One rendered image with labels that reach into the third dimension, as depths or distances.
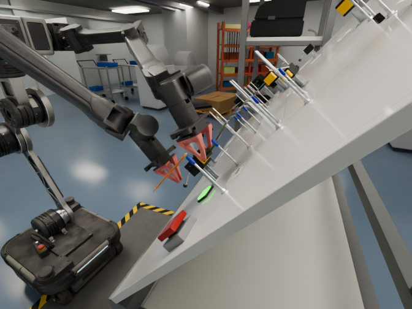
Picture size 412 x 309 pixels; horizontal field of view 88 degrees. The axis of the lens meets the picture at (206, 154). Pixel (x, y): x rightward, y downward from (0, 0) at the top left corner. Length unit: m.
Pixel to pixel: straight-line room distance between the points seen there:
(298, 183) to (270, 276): 0.55
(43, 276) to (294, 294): 1.26
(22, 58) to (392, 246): 0.92
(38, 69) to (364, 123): 0.61
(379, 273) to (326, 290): 1.32
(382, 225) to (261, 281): 0.35
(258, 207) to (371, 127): 0.13
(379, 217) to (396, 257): 0.13
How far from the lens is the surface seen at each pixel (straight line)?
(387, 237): 0.71
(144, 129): 0.57
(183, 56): 7.19
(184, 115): 0.50
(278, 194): 0.24
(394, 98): 0.24
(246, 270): 0.75
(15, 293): 2.03
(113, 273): 1.82
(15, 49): 0.64
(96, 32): 1.12
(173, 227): 0.40
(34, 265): 1.77
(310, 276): 0.79
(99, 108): 0.63
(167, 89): 0.50
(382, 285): 2.03
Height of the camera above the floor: 1.41
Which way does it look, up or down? 27 degrees down
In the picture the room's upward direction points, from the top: straight up
